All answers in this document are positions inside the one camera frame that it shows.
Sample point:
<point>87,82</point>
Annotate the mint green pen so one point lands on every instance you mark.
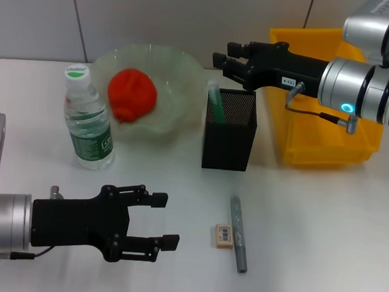
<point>217,104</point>

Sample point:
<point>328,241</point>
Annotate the clear water bottle green label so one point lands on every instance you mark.
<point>88,138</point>

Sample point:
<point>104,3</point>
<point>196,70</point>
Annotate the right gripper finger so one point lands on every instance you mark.
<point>233,70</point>
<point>238,50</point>

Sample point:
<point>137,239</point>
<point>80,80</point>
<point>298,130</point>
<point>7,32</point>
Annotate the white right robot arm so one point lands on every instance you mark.
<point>378,92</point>

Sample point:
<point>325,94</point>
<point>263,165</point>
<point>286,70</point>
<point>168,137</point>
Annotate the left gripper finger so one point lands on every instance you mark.
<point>170,242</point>
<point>159,200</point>

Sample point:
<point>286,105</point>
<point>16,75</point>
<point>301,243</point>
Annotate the wavy clear glass fruit plate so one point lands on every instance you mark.
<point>173,71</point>

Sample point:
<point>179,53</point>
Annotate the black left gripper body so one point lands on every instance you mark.
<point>72,221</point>

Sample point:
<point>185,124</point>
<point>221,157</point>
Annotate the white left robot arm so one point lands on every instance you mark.
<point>5,221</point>

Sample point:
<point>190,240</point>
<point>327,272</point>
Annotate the yellow plastic bin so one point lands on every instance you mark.
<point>315,141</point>

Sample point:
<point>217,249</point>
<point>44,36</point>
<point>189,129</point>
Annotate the black mesh pen holder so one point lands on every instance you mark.
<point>227,148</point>

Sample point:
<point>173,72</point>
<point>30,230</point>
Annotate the beige eraser with barcode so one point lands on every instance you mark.
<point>224,236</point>

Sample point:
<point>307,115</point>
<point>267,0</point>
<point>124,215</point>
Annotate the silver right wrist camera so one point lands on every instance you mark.
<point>366,27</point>

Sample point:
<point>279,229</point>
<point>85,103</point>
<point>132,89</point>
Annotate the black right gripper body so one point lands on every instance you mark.
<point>280,68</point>

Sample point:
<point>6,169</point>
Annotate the grey pen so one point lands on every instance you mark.
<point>238,232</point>

